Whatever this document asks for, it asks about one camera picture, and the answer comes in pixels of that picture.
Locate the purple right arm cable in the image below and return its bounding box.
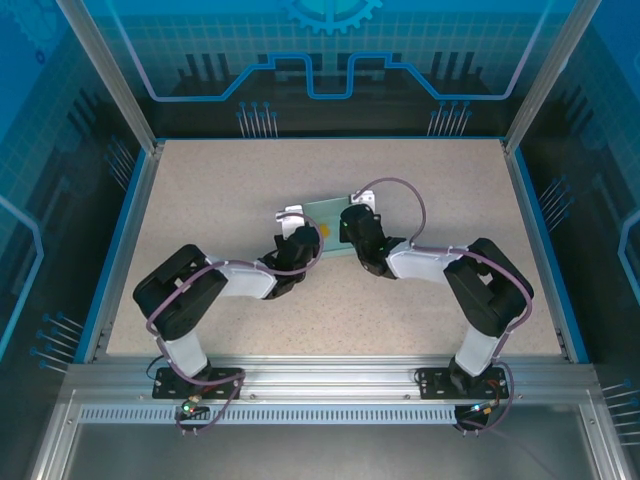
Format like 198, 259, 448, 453
352, 177, 534, 436

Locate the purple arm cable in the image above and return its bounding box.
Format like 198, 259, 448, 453
144, 212, 321, 436
352, 177, 534, 436

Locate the aluminium mounting rail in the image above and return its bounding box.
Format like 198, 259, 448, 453
67, 355, 601, 401

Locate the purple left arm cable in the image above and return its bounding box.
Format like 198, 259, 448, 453
144, 212, 321, 436

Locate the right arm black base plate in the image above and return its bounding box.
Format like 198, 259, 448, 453
417, 366, 507, 401

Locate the slotted white cable duct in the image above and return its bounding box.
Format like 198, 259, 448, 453
79, 405, 459, 426

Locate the aluminium side rail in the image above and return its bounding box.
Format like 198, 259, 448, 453
501, 139, 572, 362
82, 142, 166, 364

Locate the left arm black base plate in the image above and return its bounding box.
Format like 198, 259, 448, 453
152, 366, 247, 401

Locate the aluminium corner post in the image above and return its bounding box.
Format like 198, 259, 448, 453
502, 0, 601, 154
57, 0, 166, 154

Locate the aluminium lower frame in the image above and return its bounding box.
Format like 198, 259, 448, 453
29, 389, 624, 480

